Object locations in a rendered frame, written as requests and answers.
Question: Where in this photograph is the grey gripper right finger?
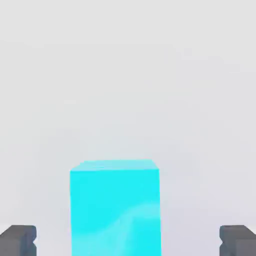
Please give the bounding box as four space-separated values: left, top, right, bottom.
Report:
219 224 256 256

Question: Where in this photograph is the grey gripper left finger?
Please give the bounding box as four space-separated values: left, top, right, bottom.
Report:
0 224 38 256

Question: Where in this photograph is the small cyan cube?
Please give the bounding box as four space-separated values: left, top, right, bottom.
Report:
69 159 162 256

